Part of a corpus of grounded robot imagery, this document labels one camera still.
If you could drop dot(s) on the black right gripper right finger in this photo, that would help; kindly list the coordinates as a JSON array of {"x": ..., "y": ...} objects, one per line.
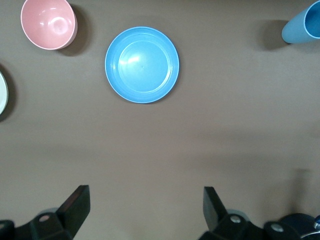
[{"x": 215, "y": 212}]

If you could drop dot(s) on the brown table cover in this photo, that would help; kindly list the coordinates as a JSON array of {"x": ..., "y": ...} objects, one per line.
[{"x": 160, "y": 150}]

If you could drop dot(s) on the blue plate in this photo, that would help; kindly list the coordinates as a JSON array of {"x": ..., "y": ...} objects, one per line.
[{"x": 142, "y": 65}]

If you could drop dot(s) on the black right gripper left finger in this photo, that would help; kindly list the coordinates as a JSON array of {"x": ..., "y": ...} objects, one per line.
[{"x": 75, "y": 210}]

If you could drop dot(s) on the dark blue saucepan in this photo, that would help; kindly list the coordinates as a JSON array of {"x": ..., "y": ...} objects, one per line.
[{"x": 297, "y": 221}]

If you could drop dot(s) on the pink bowl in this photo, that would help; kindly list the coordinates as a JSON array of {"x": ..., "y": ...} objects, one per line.
[{"x": 47, "y": 25}]

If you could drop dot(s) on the beige plate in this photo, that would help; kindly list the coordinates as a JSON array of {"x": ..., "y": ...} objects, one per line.
[{"x": 2, "y": 92}]

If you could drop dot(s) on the blue cup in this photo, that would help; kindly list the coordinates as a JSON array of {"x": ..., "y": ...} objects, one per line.
[{"x": 297, "y": 30}]

